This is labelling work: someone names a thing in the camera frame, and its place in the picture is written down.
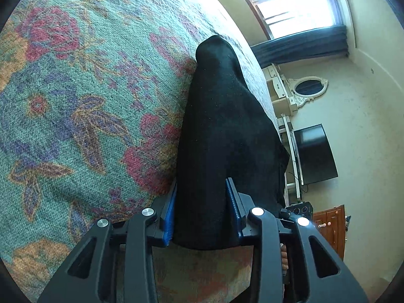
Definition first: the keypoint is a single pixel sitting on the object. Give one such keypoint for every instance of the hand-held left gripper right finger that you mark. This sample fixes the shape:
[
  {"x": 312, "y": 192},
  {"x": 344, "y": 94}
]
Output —
[{"x": 235, "y": 210}]

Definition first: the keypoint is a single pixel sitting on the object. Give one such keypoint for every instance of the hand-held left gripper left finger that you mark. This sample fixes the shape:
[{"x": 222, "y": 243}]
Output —
[{"x": 169, "y": 217}]

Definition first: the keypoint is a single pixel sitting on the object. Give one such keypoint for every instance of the black pants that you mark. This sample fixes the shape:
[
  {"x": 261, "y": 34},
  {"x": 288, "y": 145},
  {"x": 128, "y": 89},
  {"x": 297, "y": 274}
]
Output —
[{"x": 221, "y": 132}]

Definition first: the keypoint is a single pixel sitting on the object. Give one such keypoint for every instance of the person's right hand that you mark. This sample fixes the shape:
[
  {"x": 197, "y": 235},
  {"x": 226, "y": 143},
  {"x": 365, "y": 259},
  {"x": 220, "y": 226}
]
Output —
[{"x": 284, "y": 258}]

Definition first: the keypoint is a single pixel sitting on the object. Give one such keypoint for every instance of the wooden cabinet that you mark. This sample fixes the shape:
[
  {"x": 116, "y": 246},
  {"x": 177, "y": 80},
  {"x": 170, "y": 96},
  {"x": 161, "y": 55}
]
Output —
[{"x": 331, "y": 230}]

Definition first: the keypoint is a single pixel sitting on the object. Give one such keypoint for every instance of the black television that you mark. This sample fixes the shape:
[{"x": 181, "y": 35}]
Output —
[{"x": 315, "y": 154}]

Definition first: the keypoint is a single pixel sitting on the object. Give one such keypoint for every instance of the white television stand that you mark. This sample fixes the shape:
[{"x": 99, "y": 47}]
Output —
[{"x": 290, "y": 151}]

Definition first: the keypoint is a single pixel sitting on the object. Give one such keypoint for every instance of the white dressing table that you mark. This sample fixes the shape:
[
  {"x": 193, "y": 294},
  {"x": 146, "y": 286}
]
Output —
[{"x": 277, "y": 91}]

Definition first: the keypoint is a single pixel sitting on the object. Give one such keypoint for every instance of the oval white-framed mirror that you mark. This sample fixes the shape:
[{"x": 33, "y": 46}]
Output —
[{"x": 308, "y": 88}]

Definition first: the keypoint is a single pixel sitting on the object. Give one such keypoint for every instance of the floral blanket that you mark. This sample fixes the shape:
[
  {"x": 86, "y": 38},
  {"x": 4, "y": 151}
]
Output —
[{"x": 79, "y": 101}]

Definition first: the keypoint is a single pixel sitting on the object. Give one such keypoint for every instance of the dark blue curtain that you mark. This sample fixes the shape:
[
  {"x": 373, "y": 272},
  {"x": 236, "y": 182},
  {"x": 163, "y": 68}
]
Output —
[{"x": 299, "y": 45}]

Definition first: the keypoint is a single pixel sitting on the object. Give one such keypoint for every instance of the window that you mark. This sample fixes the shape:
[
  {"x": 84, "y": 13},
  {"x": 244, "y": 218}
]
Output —
[{"x": 293, "y": 0}]

